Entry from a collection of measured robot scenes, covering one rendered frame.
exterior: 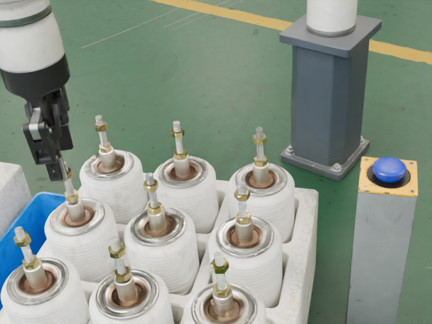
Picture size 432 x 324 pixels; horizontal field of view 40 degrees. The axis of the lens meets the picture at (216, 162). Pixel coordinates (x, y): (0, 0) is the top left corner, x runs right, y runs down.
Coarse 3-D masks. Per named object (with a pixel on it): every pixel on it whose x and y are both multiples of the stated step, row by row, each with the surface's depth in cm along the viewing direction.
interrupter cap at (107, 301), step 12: (144, 276) 72; (108, 288) 71; (144, 288) 71; (156, 288) 71; (96, 300) 70; (108, 300) 70; (120, 300) 70; (132, 300) 70; (144, 300) 69; (156, 300) 69; (108, 312) 68; (120, 312) 68; (132, 312) 68; (144, 312) 68
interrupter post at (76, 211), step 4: (80, 200) 81; (68, 204) 80; (72, 204) 80; (76, 204) 80; (80, 204) 80; (68, 208) 80; (72, 208) 80; (76, 208) 80; (80, 208) 81; (68, 212) 81; (72, 212) 80; (76, 212) 80; (80, 212) 81; (84, 212) 82; (72, 216) 81; (76, 216) 81; (80, 216) 81; (84, 216) 82; (72, 220) 82; (76, 220) 81; (80, 220) 82
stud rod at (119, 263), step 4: (112, 240) 65; (116, 240) 65; (112, 244) 65; (116, 244) 65; (112, 248) 65; (116, 248) 65; (116, 260) 66; (120, 260) 67; (116, 264) 67; (120, 264) 67; (124, 264) 67; (116, 268) 68; (120, 268) 67; (124, 268) 68; (120, 272) 68; (124, 272) 68
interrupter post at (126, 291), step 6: (132, 276) 69; (114, 282) 69; (120, 282) 68; (126, 282) 68; (132, 282) 69; (120, 288) 68; (126, 288) 68; (132, 288) 69; (120, 294) 69; (126, 294) 69; (132, 294) 70; (126, 300) 70
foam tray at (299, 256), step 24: (312, 192) 94; (312, 216) 89; (120, 240) 91; (312, 240) 91; (288, 264) 82; (312, 264) 96; (192, 288) 80; (288, 288) 79; (0, 312) 79; (288, 312) 76
